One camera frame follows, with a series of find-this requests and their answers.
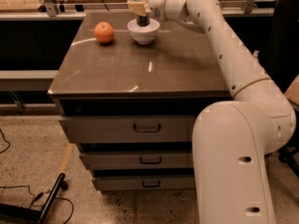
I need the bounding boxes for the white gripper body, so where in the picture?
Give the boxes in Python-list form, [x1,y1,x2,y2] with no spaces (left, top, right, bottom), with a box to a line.
[148,0,166,21]

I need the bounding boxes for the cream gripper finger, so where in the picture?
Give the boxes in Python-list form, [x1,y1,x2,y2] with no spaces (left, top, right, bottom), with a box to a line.
[127,0,150,17]

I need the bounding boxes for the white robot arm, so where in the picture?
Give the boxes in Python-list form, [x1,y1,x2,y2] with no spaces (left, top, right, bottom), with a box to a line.
[128,0,296,224]

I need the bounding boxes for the white bowl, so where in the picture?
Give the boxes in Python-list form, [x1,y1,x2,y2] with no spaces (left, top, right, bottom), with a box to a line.
[127,19,160,45]

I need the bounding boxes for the orange fruit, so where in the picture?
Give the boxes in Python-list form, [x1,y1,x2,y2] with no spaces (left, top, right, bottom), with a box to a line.
[94,21,114,44]

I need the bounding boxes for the grey drawer cabinet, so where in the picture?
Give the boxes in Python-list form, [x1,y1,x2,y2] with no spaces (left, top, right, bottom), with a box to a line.
[49,12,230,178]

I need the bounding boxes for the top drawer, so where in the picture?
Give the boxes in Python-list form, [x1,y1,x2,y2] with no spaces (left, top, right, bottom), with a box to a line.
[60,116,195,144]

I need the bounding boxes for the drawer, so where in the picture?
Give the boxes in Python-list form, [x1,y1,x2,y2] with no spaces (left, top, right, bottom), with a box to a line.
[60,116,195,144]
[92,175,195,192]
[79,150,192,170]

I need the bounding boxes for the black office chair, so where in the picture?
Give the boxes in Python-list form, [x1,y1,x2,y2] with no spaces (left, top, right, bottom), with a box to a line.
[269,0,299,179]

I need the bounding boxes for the middle drawer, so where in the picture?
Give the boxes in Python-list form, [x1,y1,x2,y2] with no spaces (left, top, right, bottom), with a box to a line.
[79,150,192,170]

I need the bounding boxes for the bottom drawer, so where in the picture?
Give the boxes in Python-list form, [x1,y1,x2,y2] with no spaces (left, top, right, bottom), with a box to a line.
[92,175,195,192]

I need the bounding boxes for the black stand on floor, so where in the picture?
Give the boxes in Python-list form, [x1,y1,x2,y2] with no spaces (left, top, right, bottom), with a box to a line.
[0,173,69,224]

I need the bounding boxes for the grey metal bench rail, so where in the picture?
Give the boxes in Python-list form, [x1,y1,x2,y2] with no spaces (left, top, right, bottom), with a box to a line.
[0,70,58,91]

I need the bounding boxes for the black floor cable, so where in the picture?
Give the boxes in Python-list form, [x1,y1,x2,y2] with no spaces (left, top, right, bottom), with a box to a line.
[0,128,75,224]

